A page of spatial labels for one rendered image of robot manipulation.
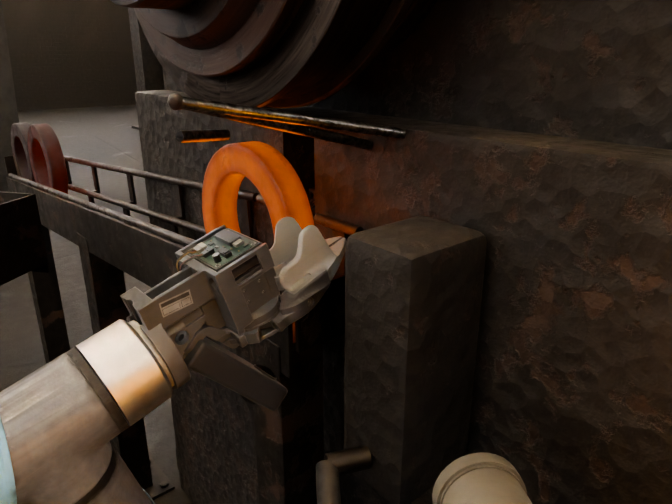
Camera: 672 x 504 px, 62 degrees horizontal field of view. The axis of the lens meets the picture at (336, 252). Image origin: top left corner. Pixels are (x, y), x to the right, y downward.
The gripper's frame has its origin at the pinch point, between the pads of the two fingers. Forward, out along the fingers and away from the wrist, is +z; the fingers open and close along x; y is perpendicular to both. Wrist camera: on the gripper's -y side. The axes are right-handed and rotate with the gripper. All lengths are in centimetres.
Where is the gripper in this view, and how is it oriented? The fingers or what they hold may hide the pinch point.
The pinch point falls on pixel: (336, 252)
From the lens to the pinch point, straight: 56.0
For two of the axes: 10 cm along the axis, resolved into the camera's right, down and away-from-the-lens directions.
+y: -2.3, -8.3, -5.1
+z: 7.2, -5.0, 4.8
